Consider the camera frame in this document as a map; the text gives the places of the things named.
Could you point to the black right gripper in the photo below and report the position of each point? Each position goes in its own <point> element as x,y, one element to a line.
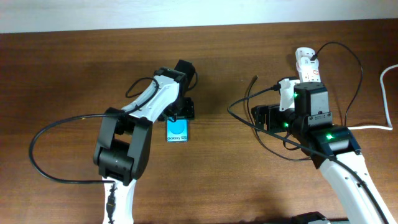
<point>259,115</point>

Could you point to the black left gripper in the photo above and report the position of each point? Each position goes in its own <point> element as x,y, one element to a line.
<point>188,112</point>

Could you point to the blue Galaxy smartphone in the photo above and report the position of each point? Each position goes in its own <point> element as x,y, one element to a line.
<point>177,131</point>

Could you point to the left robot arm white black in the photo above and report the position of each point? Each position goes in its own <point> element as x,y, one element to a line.
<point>123,145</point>

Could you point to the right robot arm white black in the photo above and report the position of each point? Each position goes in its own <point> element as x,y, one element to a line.
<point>304,113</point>

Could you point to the white charger plug adapter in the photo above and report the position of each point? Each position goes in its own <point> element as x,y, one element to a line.
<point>303,57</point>

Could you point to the white power strip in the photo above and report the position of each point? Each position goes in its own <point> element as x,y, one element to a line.
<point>309,75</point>

